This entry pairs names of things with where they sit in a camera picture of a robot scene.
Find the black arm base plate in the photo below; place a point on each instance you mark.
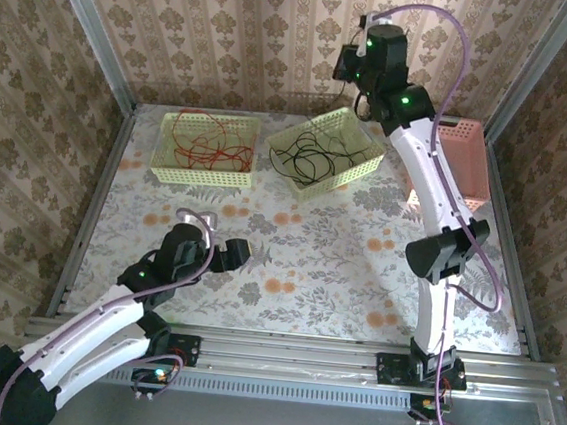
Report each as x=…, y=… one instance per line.
x=394, y=369
x=185, y=349

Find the small controller circuit board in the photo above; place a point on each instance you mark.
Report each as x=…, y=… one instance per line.
x=428, y=404
x=160, y=374

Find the floral patterned tablecloth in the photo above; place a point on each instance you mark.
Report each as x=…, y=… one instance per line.
x=305, y=300

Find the pink plastic basket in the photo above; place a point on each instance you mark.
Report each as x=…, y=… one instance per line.
x=469, y=160

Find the aluminium front rail beam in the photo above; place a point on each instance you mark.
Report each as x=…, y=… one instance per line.
x=289, y=359

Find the pale green plastic basket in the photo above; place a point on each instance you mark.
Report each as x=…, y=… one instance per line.
x=236, y=127
x=332, y=122

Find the aluminium frame post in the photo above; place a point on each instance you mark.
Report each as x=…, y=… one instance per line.
x=94, y=33
x=533, y=71

